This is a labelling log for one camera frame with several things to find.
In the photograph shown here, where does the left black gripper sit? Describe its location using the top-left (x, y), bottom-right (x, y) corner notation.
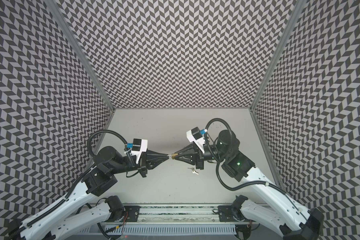
top-left (109, 150), bottom-right (169, 179)

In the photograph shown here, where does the brass padlock with keys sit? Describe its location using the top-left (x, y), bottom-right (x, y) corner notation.
top-left (168, 154), bottom-right (178, 159)

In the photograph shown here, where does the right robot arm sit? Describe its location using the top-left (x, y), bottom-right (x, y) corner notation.
top-left (171, 128), bottom-right (324, 240)

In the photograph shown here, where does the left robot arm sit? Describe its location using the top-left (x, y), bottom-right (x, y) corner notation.
top-left (8, 146), bottom-right (170, 240)

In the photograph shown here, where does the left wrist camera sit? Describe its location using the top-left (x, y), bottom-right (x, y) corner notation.
top-left (125, 139), bottom-right (148, 165)

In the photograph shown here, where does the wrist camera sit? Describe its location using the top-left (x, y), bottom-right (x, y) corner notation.
top-left (186, 127), bottom-right (208, 154)
top-left (125, 139), bottom-right (148, 165)

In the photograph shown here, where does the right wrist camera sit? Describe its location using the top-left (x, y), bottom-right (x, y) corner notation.
top-left (186, 127), bottom-right (208, 154)

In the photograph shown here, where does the right black corrugated cable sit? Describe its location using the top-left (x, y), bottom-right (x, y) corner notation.
top-left (203, 117), bottom-right (289, 193)

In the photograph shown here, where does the black corrugated cable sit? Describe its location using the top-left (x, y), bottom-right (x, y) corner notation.
top-left (203, 117), bottom-right (289, 193)
top-left (86, 129), bottom-right (128, 160)

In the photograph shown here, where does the left black corrugated cable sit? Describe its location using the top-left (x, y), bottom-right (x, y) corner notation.
top-left (86, 129), bottom-right (128, 160)

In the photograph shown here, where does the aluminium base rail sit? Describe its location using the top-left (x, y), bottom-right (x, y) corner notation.
top-left (52, 203), bottom-right (307, 239)

